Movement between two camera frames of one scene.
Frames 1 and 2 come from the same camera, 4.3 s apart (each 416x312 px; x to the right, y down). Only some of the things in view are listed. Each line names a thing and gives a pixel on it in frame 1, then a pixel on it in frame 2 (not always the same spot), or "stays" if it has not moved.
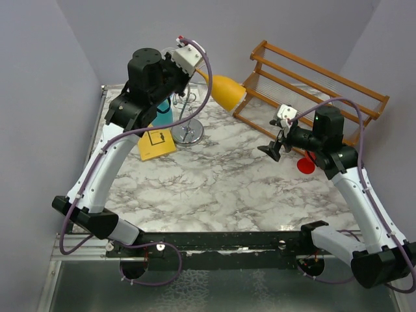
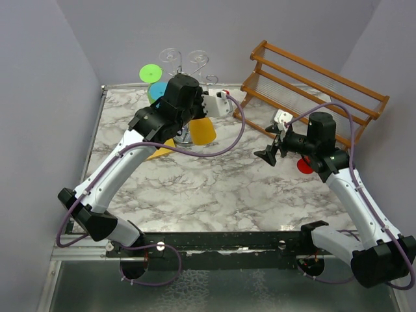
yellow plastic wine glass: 227,93 to 203,130
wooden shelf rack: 283,86 stays
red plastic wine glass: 307,166 stays
